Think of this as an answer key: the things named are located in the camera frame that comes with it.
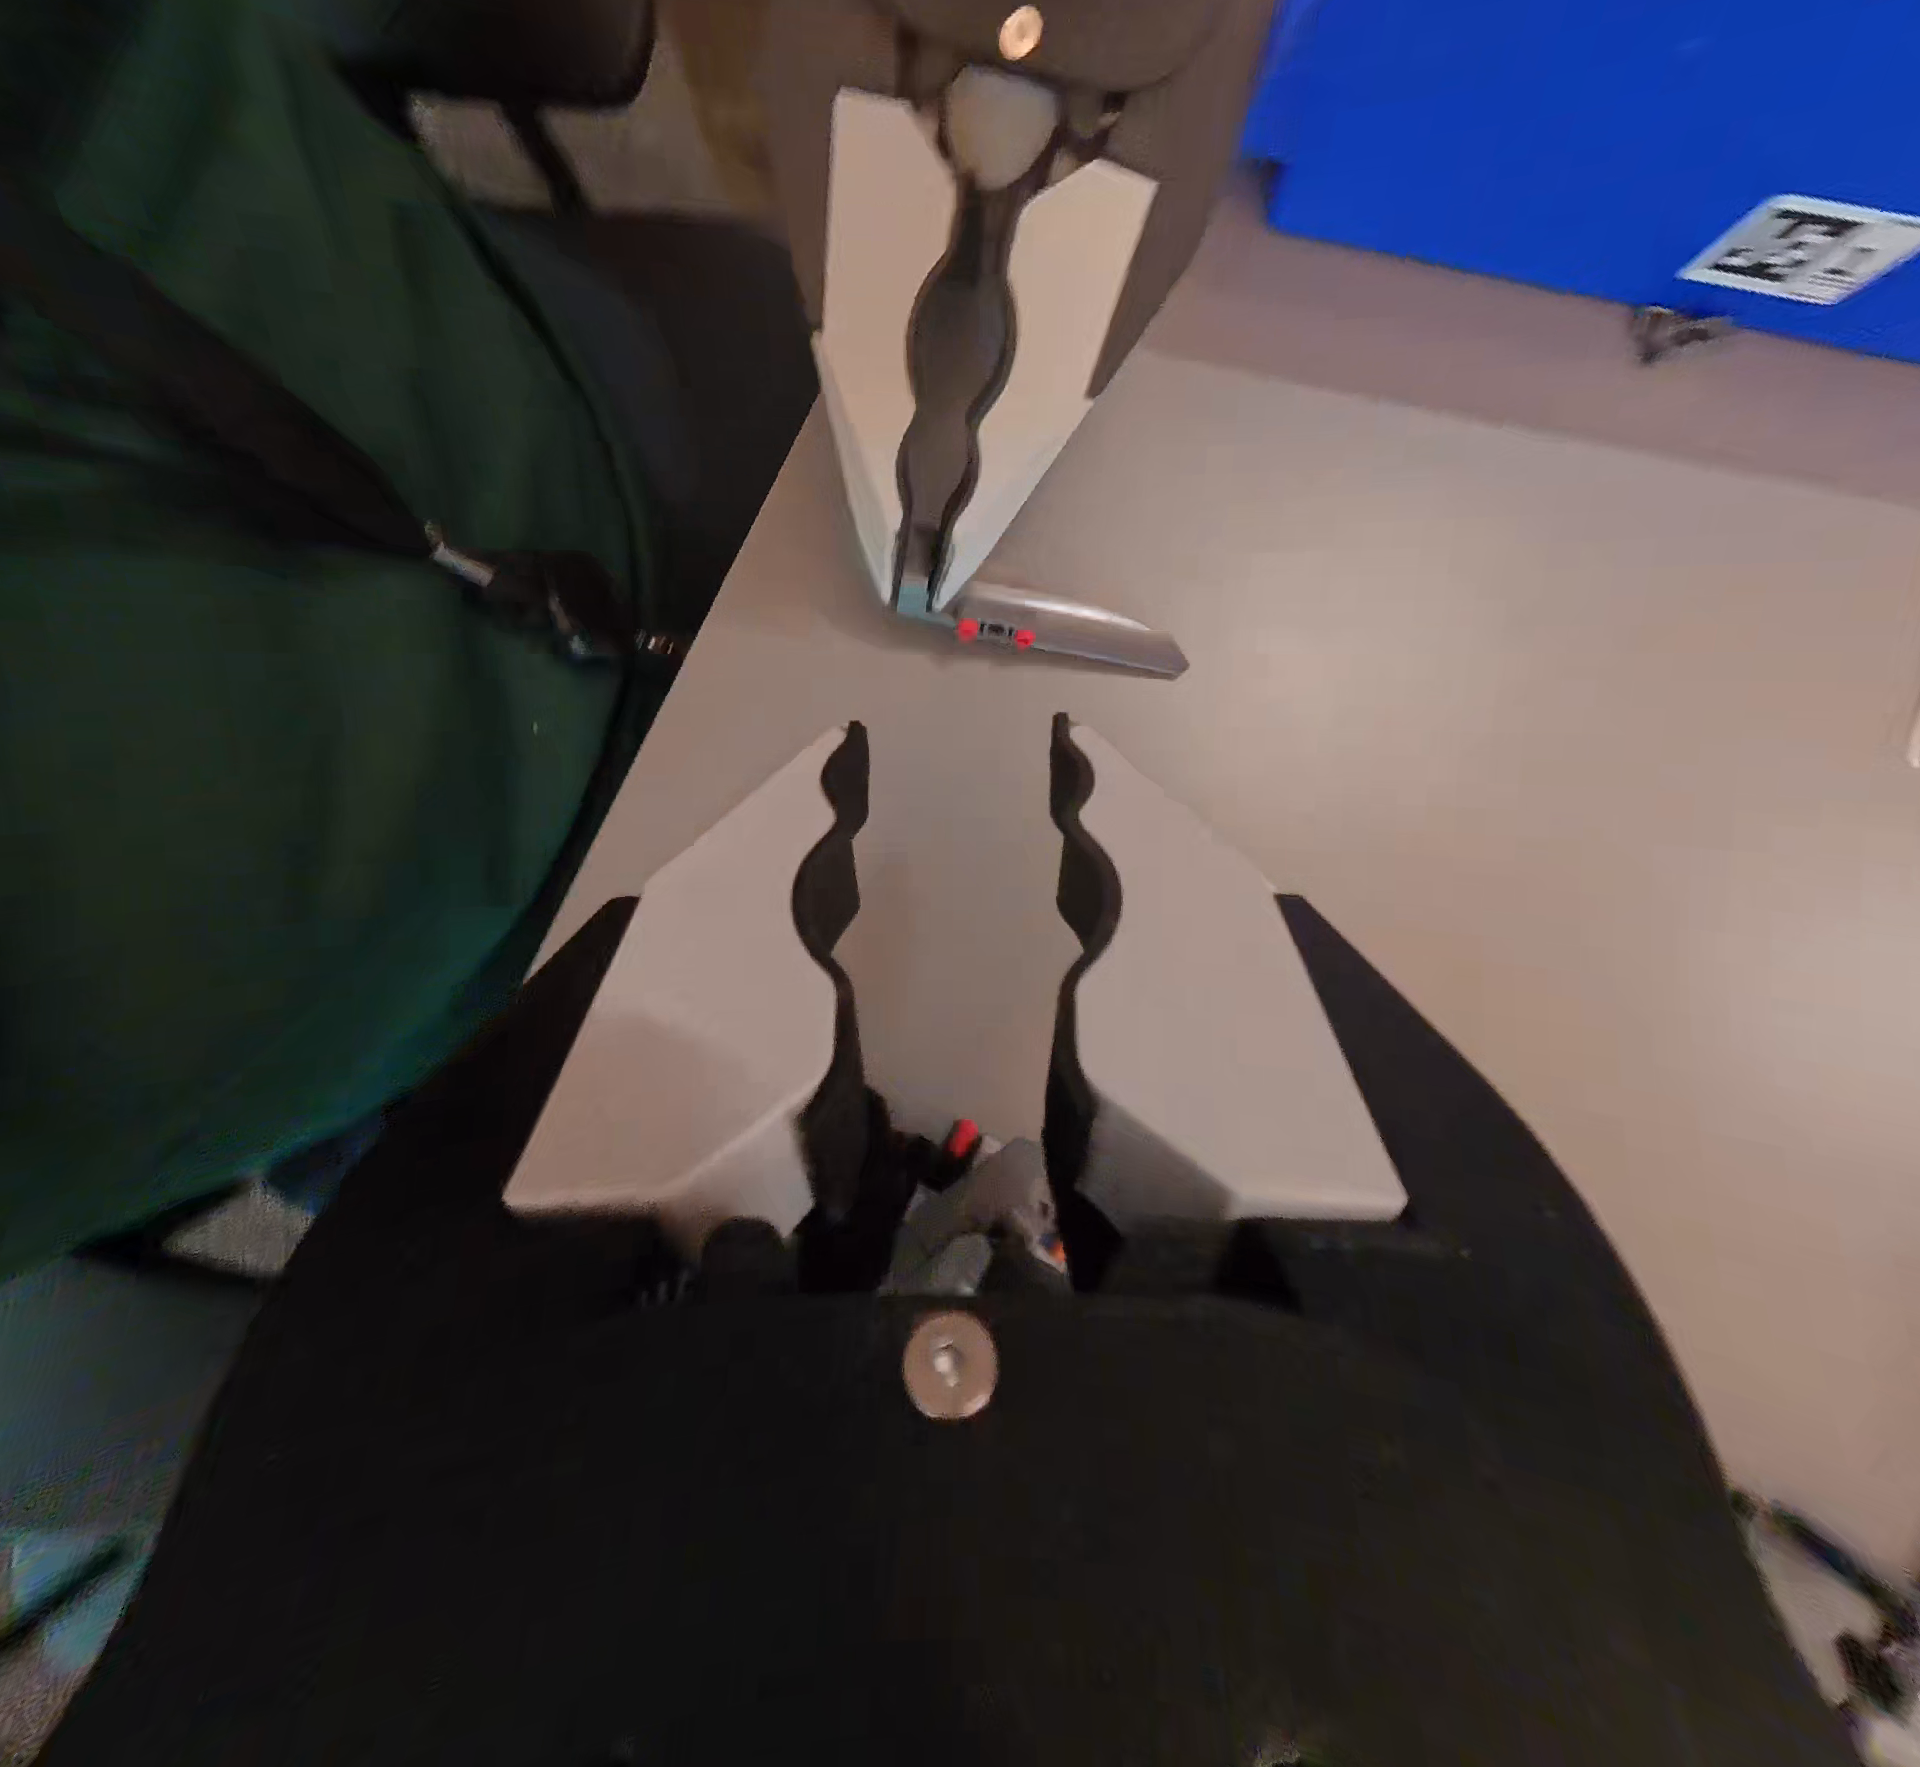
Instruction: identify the black white marker tag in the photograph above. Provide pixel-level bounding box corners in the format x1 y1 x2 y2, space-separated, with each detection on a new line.
1677 194 1920 305

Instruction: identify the blue plastic parts bin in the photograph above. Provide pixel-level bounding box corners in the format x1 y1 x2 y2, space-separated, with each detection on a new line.
1229 0 1920 365

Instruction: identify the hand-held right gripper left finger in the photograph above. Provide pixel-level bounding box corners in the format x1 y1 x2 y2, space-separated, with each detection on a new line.
503 721 901 1273

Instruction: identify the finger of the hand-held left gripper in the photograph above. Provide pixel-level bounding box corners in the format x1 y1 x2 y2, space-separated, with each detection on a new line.
923 154 1160 611
814 88 970 617

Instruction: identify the grey lego wing piece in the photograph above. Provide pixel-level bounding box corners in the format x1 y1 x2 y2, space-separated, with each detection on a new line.
892 573 1192 684

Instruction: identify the grey black lego spaceship model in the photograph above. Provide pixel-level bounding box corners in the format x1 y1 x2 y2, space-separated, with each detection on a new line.
886 1119 1072 1296

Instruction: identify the black chair armrest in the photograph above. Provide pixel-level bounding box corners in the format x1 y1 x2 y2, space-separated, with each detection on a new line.
337 0 662 216

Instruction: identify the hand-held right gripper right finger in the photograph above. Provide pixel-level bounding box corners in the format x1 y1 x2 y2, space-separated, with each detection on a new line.
1042 710 1411 1273

